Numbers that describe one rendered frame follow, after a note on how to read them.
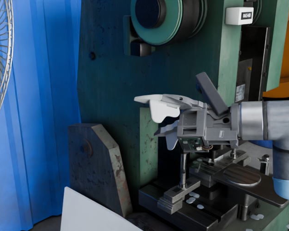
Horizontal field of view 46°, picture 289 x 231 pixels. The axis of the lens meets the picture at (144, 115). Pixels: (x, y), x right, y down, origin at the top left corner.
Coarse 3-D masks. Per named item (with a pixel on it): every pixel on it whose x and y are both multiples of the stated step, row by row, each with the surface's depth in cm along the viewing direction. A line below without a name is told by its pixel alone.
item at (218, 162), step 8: (208, 160) 128; (216, 160) 128; (224, 160) 128; (192, 168) 123; (200, 168) 123; (208, 168) 123; (216, 168) 123; (192, 176) 123; (200, 176) 120; (208, 176) 118; (208, 184) 119
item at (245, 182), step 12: (228, 168) 121; (240, 168) 121; (216, 180) 116; (228, 180) 114; (240, 180) 114; (252, 180) 114; (264, 180) 115; (228, 192) 116; (240, 192) 113; (252, 192) 108; (264, 192) 108; (240, 204) 114; (252, 204) 116; (276, 204) 102; (240, 216) 115
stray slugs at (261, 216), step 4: (200, 160) 144; (192, 192) 121; (196, 196) 119; (188, 200) 116; (192, 200) 116; (200, 208) 112; (252, 216) 118; (256, 216) 118; (260, 216) 118; (288, 228) 112
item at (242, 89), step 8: (240, 56) 115; (240, 64) 107; (248, 64) 110; (240, 72) 108; (248, 72) 112; (240, 80) 109; (248, 80) 113; (240, 88) 110; (248, 88) 114; (240, 96) 112; (248, 96) 116; (240, 144) 113
